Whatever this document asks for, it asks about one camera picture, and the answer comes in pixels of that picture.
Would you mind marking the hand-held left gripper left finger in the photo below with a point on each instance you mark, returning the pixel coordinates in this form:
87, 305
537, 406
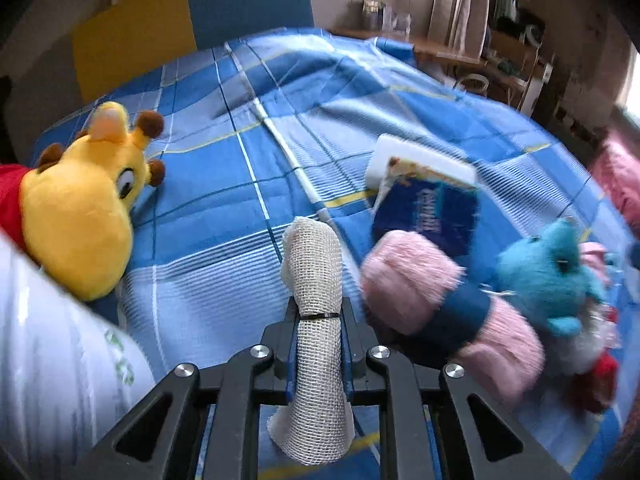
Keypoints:
288, 360

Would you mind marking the clear plastic bag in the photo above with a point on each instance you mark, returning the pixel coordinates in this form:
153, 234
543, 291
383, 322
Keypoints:
585, 345

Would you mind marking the pink yarn skein blue band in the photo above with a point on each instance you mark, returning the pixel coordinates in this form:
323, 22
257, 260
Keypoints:
405, 280

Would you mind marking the blue plaid bedsheet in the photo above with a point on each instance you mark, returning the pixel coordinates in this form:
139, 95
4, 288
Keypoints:
225, 185

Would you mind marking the blue tissue pack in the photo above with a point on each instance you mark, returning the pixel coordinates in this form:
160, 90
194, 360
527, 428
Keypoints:
425, 215

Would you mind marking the clear acrylic organizer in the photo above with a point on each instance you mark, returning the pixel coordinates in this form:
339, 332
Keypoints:
380, 17

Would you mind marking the blue and yellow headboard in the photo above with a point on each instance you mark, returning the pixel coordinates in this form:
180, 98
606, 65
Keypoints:
240, 5

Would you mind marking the blue plush toy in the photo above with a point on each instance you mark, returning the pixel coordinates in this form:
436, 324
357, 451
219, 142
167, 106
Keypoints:
535, 270

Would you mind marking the wooden desk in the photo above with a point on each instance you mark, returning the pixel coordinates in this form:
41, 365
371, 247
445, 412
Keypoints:
440, 50

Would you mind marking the beige curtain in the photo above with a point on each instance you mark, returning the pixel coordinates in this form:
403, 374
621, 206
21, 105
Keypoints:
460, 5

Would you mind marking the pink blanket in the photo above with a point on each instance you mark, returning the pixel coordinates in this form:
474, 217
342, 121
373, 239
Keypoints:
620, 180

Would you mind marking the beige gauze roll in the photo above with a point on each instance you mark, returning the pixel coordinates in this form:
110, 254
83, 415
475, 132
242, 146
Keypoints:
315, 270

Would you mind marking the yellow giraffe plush toy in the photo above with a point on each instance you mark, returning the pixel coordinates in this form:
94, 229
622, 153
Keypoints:
75, 220

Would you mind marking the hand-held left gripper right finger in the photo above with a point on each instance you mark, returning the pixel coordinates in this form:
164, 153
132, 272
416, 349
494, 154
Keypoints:
347, 360

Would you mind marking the red plush toy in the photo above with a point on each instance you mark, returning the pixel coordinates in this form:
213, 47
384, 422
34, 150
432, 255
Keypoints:
595, 380

